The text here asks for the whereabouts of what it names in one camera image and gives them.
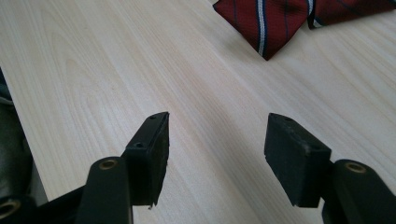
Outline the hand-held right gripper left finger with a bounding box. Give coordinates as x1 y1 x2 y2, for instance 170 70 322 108
120 111 171 208

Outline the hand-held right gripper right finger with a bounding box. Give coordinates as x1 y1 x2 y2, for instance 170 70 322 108
263 112 332 209

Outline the red striped bow tie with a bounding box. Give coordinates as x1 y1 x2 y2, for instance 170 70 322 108
212 0 396 62

